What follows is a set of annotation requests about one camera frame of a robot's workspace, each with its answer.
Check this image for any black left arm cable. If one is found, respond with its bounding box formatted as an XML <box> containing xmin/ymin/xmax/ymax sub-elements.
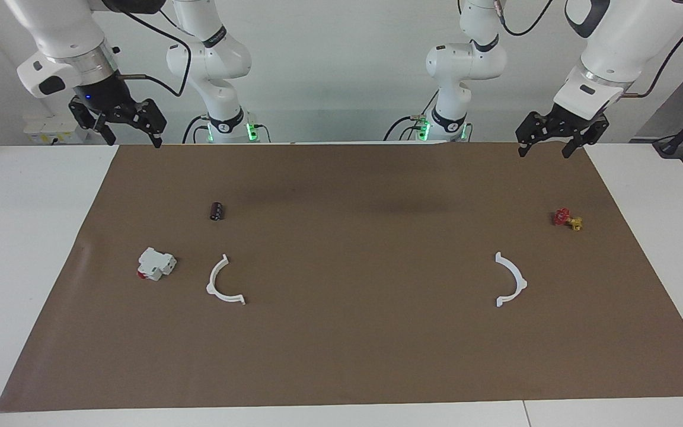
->
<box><xmin>621</xmin><ymin>0</ymin><xmax>683</xmax><ymax>98</ymax></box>

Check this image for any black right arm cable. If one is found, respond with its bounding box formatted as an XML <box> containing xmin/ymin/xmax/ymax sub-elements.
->
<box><xmin>113</xmin><ymin>6</ymin><xmax>194</xmax><ymax>98</ymax></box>

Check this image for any black base cable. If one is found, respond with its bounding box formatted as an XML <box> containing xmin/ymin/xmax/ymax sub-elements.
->
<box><xmin>383</xmin><ymin>114</ymin><xmax>422</xmax><ymax>142</ymax></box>
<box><xmin>183</xmin><ymin>116</ymin><xmax>209</xmax><ymax>144</ymax></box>

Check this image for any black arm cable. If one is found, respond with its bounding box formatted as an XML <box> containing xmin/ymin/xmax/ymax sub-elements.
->
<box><xmin>621</xmin><ymin>0</ymin><xmax>683</xmax><ymax>98</ymax></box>
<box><xmin>113</xmin><ymin>6</ymin><xmax>194</xmax><ymax>98</ymax></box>

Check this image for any white circuit breaker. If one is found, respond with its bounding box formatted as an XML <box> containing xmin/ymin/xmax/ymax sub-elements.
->
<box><xmin>137</xmin><ymin>247</ymin><xmax>177</xmax><ymax>281</ymax></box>

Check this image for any white half-ring pipe clamp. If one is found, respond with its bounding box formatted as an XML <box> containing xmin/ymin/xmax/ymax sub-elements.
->
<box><xmin>494</xmin><ymin>252</ymin><xmax>528</xmax><ymax>308</ymax></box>
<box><xmin>205</xmin><ymin>254</ymin><xmax>246</xmax><ymax>306</ymax></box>

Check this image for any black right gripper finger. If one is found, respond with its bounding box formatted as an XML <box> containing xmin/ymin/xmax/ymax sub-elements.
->
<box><xmin>133</xmin><ymin>98</ymin><xmax>168</xmax><ymax>149</ymax></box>
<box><xmin>69</xmin><ymin>98</ymin><xmax>118</xmax><ymax>146</ymax></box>

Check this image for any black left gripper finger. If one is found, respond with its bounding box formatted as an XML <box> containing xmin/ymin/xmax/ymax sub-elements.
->
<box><xmin>561</xmin><ymin>116</ymin><xmax>609</xmax><ymax>160</ymax></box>
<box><xmin>515</xmin><ymin>111</ymin><xmax>551</xmax><ymax>158</ymax></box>

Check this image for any brown paper table mat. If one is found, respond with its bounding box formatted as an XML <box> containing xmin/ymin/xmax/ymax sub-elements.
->
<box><xmin>0</xmin><ymin>142</ymin><xmax>683</xmax><ymax>413</ymax></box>

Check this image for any red and yellow valve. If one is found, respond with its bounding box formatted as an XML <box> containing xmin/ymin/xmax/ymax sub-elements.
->
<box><xmin>552</xmin><ymin>208</ymin><xmax>583</xmax><ymax>231</ymax></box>

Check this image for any white wall socket strip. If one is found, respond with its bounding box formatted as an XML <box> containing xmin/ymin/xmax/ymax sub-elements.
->
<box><xmin>23</xmin><ymin>116</ymin><xmax>90</xmax><ymax>145</ymax></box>

